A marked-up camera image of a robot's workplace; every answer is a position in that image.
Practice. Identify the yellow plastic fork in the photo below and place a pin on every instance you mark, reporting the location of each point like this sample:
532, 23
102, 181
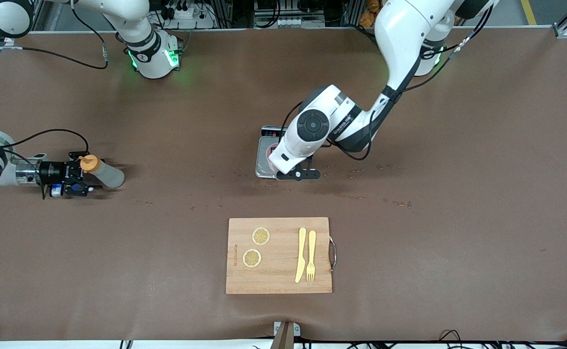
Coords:
311, 247

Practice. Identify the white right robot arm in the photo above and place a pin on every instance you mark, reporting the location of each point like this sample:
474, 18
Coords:
154, 68

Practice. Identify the pink plastic cup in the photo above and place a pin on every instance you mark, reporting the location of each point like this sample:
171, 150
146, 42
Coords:
268, 159

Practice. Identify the orange snack packet pile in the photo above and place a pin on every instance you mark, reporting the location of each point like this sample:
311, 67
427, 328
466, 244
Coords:
368, 19

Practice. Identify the dark equipment rack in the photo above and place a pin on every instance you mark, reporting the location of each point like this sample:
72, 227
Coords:
264, 7

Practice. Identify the grey metal clamp bracket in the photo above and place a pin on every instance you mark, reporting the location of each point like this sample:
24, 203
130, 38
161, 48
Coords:
286, 337

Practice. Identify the silver digital kitchen scale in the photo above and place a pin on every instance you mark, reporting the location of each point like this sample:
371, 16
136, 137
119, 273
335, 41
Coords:
261, 167

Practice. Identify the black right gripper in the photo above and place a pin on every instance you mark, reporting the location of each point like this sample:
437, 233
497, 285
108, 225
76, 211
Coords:
52, 172

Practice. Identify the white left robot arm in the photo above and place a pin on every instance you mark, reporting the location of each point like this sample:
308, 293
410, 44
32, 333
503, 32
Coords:
399, 34

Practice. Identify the long white power strip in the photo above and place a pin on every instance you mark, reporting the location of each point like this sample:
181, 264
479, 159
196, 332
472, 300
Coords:
288, 22

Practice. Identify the yellow plastic knife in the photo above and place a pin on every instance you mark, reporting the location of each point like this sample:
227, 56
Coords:
300, 257

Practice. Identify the translucent squeeze bottle orange cap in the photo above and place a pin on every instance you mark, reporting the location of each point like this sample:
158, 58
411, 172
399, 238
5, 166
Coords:
108, 175

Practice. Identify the yellow lemon slice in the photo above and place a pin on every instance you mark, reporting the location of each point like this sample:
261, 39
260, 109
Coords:
252, 258
261, 236

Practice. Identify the white power strip black plugs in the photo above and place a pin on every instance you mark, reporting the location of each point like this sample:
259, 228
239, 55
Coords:
201, 23

